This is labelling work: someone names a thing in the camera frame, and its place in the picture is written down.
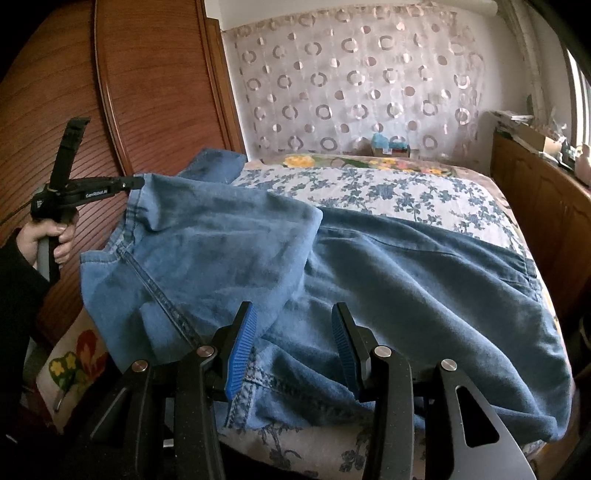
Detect wooden sideboard cabinet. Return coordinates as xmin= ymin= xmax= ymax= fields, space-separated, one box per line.
xmin=489 ymin=129 xmax=591 ymax=352

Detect person's left hand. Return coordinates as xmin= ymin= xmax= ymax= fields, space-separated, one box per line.
xmin=16 ymin=217 xmax=77 ymax=266

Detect dark blue folded denim pants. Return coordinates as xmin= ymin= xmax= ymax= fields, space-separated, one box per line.
xmin=178 ymin=148 xmax=247 ymax=184

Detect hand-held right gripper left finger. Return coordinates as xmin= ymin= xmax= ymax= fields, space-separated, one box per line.
xmin=69 ymin=301 xmax=259 ymax=480

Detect circle patterned sheer curtain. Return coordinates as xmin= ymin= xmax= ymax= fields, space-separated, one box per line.
xmin=222 ymin=0 xmax=485 ymax=160

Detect wooden slatted wardrobe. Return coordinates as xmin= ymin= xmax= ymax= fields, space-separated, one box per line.
xmin=0 ymin=0 xmax=245 ymax=347

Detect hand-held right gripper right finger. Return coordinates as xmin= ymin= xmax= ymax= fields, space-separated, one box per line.
xmin=331 ymin=302 xmax=539 ymax=480

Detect stack of papers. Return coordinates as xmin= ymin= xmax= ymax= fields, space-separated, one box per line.
xmin=489 ymin=110 xmax=532 ymax=130

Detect blue floral white sheet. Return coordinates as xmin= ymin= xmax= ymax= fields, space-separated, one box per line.
xmin=217 ymin=165 xmax=529 ymax=480

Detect open cardboard box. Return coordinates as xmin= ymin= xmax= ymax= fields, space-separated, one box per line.
xmin=517 ymin=122 xmax=561 ymax=158

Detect pink floral blanket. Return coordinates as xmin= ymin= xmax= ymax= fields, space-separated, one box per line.
xmin=34 ymin=152 xmax=575 ymax=435

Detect window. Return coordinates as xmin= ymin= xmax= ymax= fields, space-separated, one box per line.
xmin=561 ymin=46 xmax=591 ymax=153

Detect cardboard box with blue items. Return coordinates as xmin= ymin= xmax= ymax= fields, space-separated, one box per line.
xmin=369 ymin=134 xmax=411 ymax=158

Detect light blue denim pants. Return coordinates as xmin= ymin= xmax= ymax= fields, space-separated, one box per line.
xmin=79 ymin=173 xmax=573 ymax=441

